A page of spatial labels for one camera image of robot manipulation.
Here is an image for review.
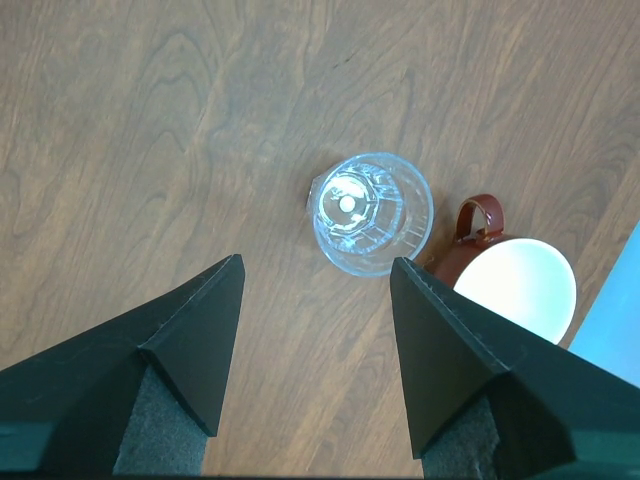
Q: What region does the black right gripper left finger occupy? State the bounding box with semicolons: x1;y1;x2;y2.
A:
1;254;245;475

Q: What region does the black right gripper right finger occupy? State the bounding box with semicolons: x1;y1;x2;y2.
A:
390;258;639;475

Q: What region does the dark red mug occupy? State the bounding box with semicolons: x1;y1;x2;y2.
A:
434;194;577;344

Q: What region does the clear glass cup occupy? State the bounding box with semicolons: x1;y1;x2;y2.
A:
307;152;435;278

